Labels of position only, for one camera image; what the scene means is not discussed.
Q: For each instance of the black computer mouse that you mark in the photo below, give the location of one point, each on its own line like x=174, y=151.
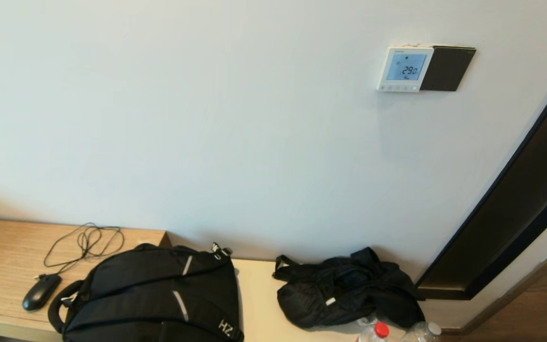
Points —
x=41, y=292

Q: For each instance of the white wall thermostat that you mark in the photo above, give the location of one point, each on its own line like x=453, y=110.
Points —
x=406, y=66

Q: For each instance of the black wall switch panel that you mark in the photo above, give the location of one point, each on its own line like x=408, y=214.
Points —
x=447, y=69

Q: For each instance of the crumpled black nylon bag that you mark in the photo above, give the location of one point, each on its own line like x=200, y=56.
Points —
x=344, y=289

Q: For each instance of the red cap water bottle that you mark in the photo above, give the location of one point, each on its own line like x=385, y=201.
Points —
x=381, y=330

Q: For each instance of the brown wooden baseboard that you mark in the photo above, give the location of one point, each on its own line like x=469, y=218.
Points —
x=520, y=285

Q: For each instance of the dark brown door frame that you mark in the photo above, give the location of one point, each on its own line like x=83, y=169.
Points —
x=506, y=237

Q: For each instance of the black backpack with HZ print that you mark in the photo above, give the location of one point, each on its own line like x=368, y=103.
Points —
x=150, y=285

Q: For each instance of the white cap plastic bottle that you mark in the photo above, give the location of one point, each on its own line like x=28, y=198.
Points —
x=425, y=332

